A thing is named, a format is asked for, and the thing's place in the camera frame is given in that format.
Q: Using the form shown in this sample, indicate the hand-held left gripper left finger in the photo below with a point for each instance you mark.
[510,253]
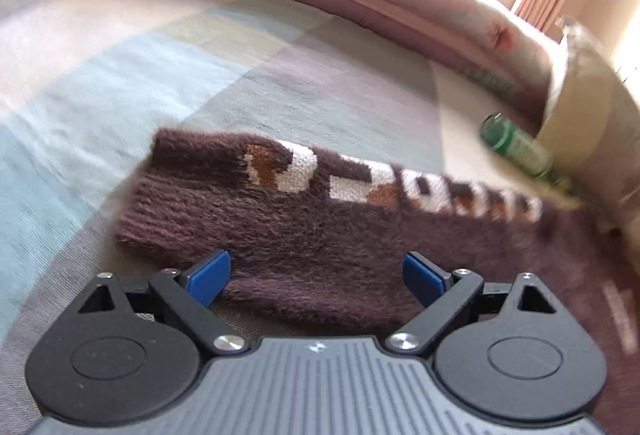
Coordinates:
[210,277]

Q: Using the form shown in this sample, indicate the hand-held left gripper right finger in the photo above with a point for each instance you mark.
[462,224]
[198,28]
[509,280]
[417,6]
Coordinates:
[422,280]

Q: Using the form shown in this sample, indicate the brown fuzzy sweater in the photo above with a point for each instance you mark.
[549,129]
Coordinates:
[325,255]

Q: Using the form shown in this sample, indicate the green glass bottle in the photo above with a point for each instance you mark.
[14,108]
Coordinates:
[520,147]

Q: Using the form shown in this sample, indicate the floral pillow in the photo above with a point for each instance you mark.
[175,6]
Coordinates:
[585,115]

